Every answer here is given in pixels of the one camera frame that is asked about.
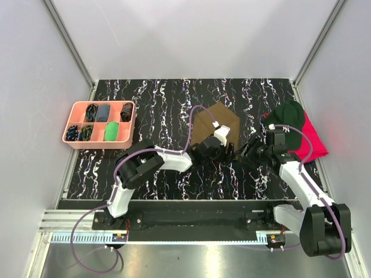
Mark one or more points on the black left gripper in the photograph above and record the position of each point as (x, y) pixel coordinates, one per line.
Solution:
(226, 158)

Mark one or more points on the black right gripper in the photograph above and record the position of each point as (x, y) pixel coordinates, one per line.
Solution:
(242, 152)

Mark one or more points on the brown fabric napkin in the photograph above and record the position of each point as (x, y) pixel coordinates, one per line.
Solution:
(218, 121)

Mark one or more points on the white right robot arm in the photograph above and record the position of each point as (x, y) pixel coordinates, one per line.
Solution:
(322, 225)

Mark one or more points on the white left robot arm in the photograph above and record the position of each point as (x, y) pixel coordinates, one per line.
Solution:
(140, 162)

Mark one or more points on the black multicolour patterned roll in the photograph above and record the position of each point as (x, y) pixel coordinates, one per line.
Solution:
(90, 112)

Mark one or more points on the black yellow patterned roll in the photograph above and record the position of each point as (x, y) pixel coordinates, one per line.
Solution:
(86, 133)

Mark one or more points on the black blue patterned roll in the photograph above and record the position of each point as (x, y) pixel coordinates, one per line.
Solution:
(72, 133)

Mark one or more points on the dark green baseball cap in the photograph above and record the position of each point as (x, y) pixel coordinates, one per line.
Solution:
(289, 113)

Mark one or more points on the pink red folded cloth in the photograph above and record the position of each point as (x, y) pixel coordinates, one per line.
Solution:
(319, 149)

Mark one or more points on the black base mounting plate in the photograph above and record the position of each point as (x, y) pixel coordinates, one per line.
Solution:
(192, 221)

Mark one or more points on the dark paisley rolled cloth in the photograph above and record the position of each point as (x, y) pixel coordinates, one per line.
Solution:
(126, 112)

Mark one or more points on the green rolled cloth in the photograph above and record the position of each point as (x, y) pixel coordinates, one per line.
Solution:
(111, 131)

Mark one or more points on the grey-blue rolled cloth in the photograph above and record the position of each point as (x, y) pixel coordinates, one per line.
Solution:
(103, 113)

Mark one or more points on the pink divided organizer tray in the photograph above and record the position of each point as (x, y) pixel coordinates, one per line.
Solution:
(96, 140)

